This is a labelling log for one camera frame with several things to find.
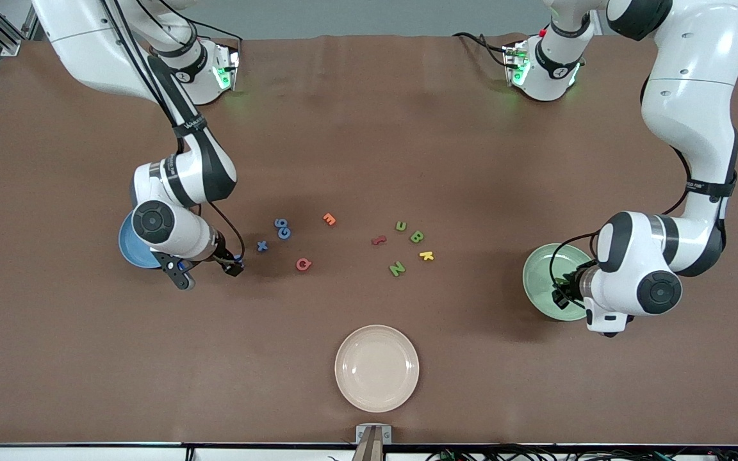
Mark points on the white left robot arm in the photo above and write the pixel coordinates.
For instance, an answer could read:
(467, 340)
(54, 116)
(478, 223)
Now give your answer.
(696, 96)

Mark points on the yellow foam letter K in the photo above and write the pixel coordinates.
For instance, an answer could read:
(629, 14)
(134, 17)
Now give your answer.
(426, 256)

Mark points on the green plate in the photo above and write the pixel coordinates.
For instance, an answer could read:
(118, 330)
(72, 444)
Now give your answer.
(539, 275)

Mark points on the blue foam letter G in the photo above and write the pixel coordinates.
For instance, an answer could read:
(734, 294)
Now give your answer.
(284, 234)

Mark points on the white table frame rail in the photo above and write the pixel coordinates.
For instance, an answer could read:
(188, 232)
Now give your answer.
(87, 453)

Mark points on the orange foam letter E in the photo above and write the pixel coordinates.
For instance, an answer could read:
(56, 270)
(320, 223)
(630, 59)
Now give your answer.
(329, 219)

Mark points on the red foam letter J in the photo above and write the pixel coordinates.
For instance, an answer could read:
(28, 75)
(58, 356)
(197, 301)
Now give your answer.
(378, 241)

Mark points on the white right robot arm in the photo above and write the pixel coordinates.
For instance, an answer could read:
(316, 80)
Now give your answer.
(87, 51)

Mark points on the blue plate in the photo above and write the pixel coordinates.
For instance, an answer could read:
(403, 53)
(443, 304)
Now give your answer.
(129, 250)

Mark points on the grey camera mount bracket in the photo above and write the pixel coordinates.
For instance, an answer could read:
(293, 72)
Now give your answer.
(373, 435)

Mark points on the green foam letter N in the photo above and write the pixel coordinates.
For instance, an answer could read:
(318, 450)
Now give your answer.
(397, 268)

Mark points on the silver right arm base connector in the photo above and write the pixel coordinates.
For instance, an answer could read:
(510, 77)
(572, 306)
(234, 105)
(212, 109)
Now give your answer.
(231, 64)

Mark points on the cream plate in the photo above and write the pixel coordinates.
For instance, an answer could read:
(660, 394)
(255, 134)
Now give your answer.
(377, 368)

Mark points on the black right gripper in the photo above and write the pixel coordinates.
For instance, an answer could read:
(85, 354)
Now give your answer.
(225, 258)

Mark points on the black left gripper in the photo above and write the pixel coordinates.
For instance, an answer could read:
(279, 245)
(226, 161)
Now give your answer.
(573, 285)

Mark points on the brown table cover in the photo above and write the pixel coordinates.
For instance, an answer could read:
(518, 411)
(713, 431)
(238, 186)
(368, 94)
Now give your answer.
(343, 128)

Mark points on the green foam letter B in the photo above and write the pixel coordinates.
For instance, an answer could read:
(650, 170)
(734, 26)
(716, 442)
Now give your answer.
(416, 237)

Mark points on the red foam letter Q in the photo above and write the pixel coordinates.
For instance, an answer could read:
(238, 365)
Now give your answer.
(303, 264)

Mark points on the silver left arm base connector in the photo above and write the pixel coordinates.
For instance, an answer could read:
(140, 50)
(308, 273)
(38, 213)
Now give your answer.
(511, 61)

